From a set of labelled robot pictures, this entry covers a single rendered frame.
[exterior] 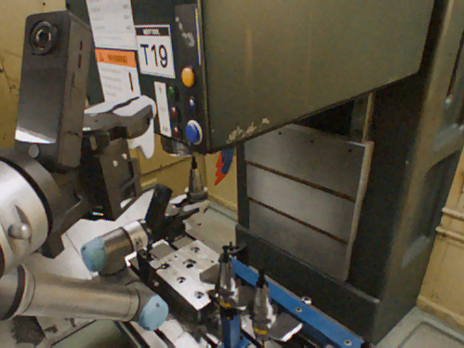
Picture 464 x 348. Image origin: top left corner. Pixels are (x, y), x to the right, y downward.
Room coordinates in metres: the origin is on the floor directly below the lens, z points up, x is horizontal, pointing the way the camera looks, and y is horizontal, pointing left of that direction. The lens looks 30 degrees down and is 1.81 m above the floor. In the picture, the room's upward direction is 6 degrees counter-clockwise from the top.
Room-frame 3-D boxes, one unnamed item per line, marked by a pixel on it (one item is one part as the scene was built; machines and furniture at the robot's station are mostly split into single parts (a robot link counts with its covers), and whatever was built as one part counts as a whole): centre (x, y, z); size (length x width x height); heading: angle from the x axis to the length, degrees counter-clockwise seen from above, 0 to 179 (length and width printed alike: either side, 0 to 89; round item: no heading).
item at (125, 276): (0.71, 0.20, 1.20); 0.11 x 0.08 x 0.11; 39
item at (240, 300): (0.60, -0.10, 1.21); 0.07 x 0.05 x 0.01; 125
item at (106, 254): (0.72, 0.21, 1.30); 0.11 x 0.08 x 0.09; 125
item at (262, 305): (0.56, -0.13, 1.26); 0.04 x 0.04 x 0.07
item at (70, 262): (1.43, 0.36, 0.75); 0.89 x 0.67 x 0.26; 125
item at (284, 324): (0.51, -0.16, 1.21); 0.07 x 0.05 x 0.01; 125
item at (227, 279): (0.65, -0.07, 1.26); 0.04 x 0.04 x 0.07
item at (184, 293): (0.99, -0.01, 0.97); 0.29 x 0.23 x 0.05; 35
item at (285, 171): (1.14, -0.39, 1.16); 0.48 x 0.05 x 0.51; 35
